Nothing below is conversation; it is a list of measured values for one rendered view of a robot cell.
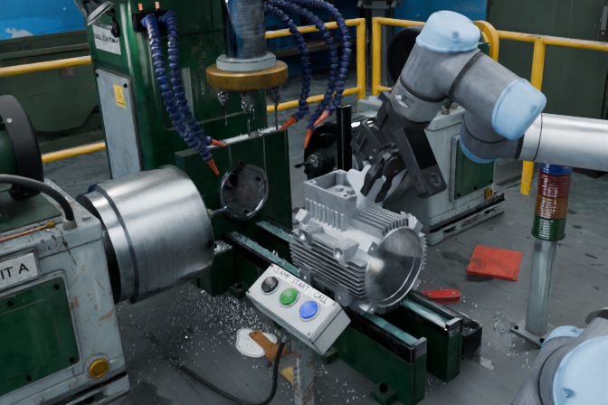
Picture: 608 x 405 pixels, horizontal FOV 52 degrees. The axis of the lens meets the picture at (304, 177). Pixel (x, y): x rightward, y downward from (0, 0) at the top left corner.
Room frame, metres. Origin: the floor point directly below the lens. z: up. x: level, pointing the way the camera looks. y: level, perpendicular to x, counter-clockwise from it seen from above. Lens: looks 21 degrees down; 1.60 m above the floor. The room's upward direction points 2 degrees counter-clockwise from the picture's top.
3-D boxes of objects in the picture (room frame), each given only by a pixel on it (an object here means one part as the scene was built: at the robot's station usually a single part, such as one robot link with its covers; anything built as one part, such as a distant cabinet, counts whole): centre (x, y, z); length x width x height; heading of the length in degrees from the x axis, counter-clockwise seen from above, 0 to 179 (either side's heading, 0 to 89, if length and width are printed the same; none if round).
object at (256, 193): (1.41, 0.15, 1.02); 0.15 x 0.02 x 0.15; 128
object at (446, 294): (1.23, -0.31, 0.81); 0.09 x 0.03 x 0.02; 91
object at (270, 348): (1.05, 0.07, 0.80); 0.21 x 0.05 x 0.01; 34
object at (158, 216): (1.12, 0.37, 1.04); 0.37 x 0.25 x 0.25; 128
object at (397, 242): (1.09, -0.10, 1.01); 0.20 x 0.19 x 0.19; 39
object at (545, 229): (1.10, -0.48, 1.05); 0.06 x 0.06 x 0.04
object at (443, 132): (1.70, -0.38, 0.99); 0.35 x 0.31 x 0.37; 128
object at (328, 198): (1.12, -0.07, 1.11); 0.12 x 0.11 x 0.07; 39
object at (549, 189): (1.10, -0.48, 1.14); 0.06 x 0.06 x 0.04
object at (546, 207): (1.10, -0.48, 1.10); 0.06 x 0.06 x 0.04
